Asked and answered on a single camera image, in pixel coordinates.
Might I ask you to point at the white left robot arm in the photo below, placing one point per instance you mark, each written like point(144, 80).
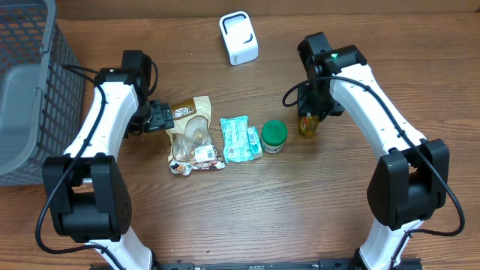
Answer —
point(88, 205)

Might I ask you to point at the green lid jar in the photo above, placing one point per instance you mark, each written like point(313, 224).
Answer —
point(274, 135)

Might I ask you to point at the brown snack packet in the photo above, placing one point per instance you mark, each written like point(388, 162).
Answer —
point(191, 146)

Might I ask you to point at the white barcode scanner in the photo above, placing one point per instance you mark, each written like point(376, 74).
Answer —
point(239, 37)

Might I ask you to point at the yellow bottle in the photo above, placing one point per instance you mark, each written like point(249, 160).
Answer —
point(308, 124)

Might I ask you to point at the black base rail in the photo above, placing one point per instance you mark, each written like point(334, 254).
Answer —
point(322, 264)

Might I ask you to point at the teal tissue pack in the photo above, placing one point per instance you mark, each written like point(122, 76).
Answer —
point(255, 143)

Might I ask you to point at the light blue wipes pack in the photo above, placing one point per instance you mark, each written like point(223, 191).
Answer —
point(235, 137)

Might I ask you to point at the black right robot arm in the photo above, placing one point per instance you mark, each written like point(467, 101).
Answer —
point(407, 186)

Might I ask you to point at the dark grey plastic basket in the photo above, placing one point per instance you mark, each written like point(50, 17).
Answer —
point(41, 103)

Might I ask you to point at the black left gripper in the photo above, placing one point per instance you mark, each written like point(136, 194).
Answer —
point(163, 118)

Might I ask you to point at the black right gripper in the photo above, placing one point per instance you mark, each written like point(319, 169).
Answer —
point(307, 106)

